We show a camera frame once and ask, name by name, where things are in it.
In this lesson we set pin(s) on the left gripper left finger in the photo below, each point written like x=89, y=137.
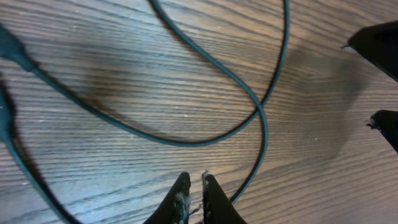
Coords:
x=175, y=207

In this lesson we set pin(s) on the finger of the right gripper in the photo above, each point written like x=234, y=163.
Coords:
x=385, y=121
x=378, y=45

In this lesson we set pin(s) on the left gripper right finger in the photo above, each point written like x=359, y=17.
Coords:
x=217, y=209

